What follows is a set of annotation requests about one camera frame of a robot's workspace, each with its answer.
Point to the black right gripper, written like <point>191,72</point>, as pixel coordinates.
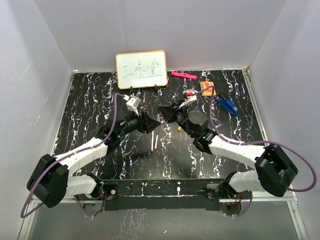
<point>168,111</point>

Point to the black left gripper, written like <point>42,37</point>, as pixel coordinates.
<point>150,124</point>

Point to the yellow whiteboard pen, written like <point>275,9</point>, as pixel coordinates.
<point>152,141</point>

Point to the red whiteboard pen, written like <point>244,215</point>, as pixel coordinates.
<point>156,142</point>

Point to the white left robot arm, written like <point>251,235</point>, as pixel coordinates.
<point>53,177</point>

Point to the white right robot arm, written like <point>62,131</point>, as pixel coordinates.
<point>236,182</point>

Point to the orange card pack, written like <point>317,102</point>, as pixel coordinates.
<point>207,88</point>

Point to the small framed whiteboard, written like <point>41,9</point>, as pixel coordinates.
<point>145,69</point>

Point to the blue stapler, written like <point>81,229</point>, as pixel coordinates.
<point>227,103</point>

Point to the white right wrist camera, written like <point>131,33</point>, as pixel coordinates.
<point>189,97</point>

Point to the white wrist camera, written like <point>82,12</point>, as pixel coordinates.
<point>133,103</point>
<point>189,97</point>

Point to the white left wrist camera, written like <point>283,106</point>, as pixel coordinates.
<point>133,103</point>

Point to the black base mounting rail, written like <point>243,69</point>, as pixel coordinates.
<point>159,194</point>

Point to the aluminium frame rail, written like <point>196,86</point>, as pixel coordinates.
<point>276,170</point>

